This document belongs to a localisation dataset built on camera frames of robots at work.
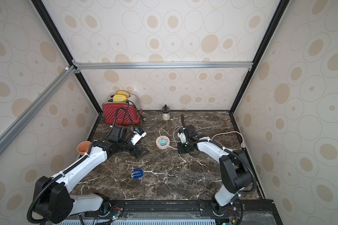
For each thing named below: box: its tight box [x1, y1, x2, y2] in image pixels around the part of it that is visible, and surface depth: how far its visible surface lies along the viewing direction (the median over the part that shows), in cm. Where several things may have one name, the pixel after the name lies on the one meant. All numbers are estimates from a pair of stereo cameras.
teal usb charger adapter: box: [160, 139, 167, 146], surface depth 94 cm
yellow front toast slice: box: [112, 94, 128, 103], surface depth 104 cm
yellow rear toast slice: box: [116, 90, 131, 98], surface depth 108 cm
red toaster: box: [102, 102, 143, 125], surface depth 108 cm
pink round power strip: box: [155, 135, 170, 150], surface depth 99 cm
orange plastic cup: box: [76, 140, 92, 156], surface depth 91 cm
